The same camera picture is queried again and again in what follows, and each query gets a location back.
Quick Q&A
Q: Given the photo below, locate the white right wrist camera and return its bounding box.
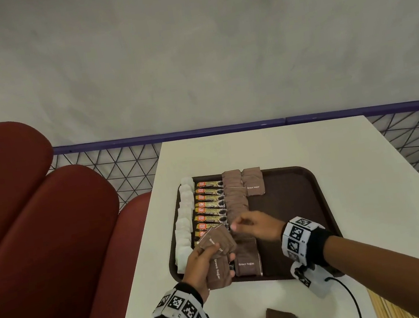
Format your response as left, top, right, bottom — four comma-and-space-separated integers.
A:
289, 256, 336, 302

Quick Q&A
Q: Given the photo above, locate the person's left hand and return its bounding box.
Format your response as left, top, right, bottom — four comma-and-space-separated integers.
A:
177, 241, 242, 305

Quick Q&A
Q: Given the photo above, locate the purple mesh railing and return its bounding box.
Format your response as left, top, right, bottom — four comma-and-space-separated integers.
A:
46, 96, 419, 232

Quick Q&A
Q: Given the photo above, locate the bundle of wooden stir sticks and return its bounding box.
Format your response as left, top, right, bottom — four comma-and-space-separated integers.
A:
367, 283, 419, 318

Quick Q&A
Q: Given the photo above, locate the brown plastic tray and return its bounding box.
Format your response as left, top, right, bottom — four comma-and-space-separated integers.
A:
157, 158, 349, 297

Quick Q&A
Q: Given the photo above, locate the wristband with marker tags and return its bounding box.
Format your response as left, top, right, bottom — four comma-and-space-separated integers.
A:
277, 212, 338, 271
144, 278, 211, 318

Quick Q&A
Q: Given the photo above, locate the red padded chair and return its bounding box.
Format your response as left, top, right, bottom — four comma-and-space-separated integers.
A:
0, 103, 170, 318

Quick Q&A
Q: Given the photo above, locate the row of white sachets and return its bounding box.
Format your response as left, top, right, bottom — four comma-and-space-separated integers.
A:
164, 176, 208, 275

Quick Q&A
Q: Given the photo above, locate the person's right hand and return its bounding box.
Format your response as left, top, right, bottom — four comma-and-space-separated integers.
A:
228, 207, 288, 248

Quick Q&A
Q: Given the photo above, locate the row of coffee stick packets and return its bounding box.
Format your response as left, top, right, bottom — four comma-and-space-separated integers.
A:
186, 178, 236, 276

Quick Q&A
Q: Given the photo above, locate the left wristband with marker tags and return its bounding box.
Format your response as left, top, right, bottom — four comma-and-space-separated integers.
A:
144, 278, 211, 318

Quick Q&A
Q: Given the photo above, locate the person's right forearm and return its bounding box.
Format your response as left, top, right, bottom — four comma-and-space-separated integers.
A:
321, 223, 419, 318

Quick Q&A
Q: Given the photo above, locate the handful of brown sugar packets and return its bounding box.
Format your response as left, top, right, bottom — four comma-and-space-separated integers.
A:
192, 223, 243, 292

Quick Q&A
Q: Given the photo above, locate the right wristband with marker tags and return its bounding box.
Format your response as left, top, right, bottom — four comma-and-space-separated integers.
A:
277, 212, 338, 271

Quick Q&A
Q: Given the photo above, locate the black right camera cable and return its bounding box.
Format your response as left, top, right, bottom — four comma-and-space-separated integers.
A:
325, 272, 363, 318

